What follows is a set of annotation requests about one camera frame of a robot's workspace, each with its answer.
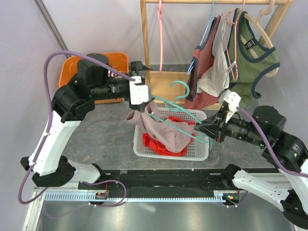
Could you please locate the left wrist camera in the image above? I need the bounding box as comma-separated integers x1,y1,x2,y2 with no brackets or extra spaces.
129,76,152,105

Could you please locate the beige wooden hanger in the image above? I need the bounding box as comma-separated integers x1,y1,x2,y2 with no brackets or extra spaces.
227,0,279,77

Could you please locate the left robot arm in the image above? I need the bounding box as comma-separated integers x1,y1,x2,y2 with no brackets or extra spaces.
21,53,152,189

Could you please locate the white tank top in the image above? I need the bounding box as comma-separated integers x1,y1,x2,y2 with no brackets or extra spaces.
197,21,230,97

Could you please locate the green tank top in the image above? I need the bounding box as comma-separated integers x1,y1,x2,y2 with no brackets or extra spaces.
226,8,280,108

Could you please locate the blue wire hanger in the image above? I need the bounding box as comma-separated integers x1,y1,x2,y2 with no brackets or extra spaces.
187,0,215,74

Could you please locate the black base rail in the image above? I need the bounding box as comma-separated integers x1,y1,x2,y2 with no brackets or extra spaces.
78,169,239,196

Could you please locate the aluminium wall profile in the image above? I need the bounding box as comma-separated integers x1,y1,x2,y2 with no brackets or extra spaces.
33,0,68,50

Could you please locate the white plastic basket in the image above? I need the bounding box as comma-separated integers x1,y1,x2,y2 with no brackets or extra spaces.
133,107,210,161

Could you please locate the wooden clothes rack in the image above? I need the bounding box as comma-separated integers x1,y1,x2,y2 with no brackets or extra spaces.
140,0,293,101

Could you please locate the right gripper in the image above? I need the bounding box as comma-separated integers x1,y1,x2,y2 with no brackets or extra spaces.
195,104,269,146

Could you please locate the mauve tank top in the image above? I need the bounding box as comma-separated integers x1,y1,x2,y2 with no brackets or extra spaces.
126,102,195,157

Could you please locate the teal plastic hanger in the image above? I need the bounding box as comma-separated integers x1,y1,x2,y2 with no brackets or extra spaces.
149,95,213,149

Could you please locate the orange plastic bin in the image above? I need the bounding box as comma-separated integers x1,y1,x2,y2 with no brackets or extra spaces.
58,52,130,105

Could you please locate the red tank top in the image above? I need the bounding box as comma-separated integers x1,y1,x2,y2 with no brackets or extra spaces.
142,116,195,157

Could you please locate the slotted cable duct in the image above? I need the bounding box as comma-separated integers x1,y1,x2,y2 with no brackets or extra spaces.
44,191,230,203

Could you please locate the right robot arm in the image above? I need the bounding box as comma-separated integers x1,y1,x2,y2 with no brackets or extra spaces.
194,105,308,230

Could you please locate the pink wire hanger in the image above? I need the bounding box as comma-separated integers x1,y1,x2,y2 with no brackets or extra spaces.
221,0,246,81

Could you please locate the pink plastic hanger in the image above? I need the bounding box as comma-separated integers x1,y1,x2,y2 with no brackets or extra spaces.
157,0,163,73

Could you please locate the dusty rose tank top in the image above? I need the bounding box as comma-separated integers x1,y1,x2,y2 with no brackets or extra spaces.
185,16,221,110

